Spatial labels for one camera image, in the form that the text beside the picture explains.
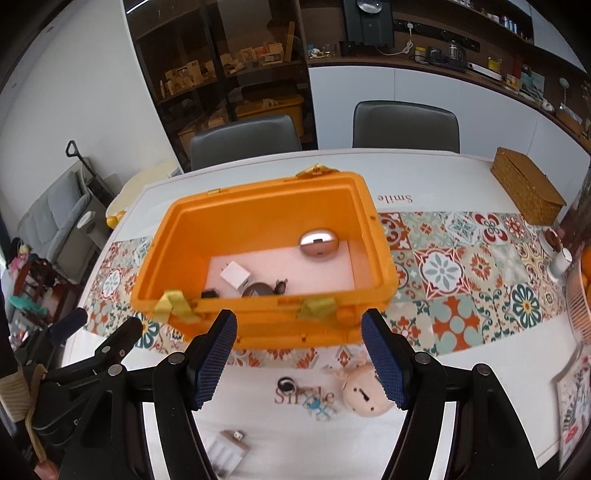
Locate small white bowl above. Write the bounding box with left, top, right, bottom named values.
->
left=540, top=226, right=564, bottom=254

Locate dark glass cabinet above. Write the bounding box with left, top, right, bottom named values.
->
left=122, top=0, right=319, bottom=171

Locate pink round toy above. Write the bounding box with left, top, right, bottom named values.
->
left=333, top=357, right=395, bottom=418

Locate orange plastic crate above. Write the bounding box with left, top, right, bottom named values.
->
left=129, top=162, right=399, bottom=350

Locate patterned table runner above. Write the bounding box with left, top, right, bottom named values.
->
left=83, top=211, right=583, bottom=370

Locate grey dining chair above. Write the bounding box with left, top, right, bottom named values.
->
left=190, top=114, right=303, bottom=171
left=352, top=100, right=461, bottom=153

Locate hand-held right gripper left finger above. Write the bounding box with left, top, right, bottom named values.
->
left=152, top=309, right=238, bottom=480

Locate white battery charger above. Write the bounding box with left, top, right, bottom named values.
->
left=205, top=429, right=252, bottom=476

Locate black round tape measure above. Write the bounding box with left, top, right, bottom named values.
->
left=242, top=279, right=289, bottom=298

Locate floral placemat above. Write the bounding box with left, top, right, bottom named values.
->
left=551, top=344, right=591, bottom=469

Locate pink fruit basket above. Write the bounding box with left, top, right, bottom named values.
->
left=564, top=247, right=591, bottom=344

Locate black coffee machine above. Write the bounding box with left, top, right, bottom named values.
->
left=342, top=0, right=395, bottom=47

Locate white charger plug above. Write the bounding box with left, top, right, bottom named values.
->
left=220, top=261, right=252, bottom=292

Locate dark wall shelf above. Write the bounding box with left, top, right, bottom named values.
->
left=300, top=0, right=591, bottom=139

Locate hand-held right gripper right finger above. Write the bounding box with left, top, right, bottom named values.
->
left=361, top=310, right=541, bottom=480

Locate cream cushioned seat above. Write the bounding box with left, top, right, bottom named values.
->
left=106, top=159, right=183, bottom=217

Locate wicker box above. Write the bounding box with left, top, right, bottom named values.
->
left=490, top=147, right=567, bottom=225

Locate white cup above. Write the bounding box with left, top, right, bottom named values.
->
left=549, top=248, right=573, bottom=280

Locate silver oval case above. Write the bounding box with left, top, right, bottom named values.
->
left=298, top=228, right=341, bottom=259

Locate dark wooden chair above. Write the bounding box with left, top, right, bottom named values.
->
left=9, top=258, right=86, bottom=333

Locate grey sofa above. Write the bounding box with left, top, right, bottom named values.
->
left=18, top=157, right=125, bottom=273

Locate blue white figure keychain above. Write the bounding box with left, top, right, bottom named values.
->
left=276, top=376, right=338, bottom=422

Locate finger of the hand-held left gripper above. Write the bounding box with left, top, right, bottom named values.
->
left=51, top=308, right=88, bottom=344
left=95, top=317, right=144, bottom=370

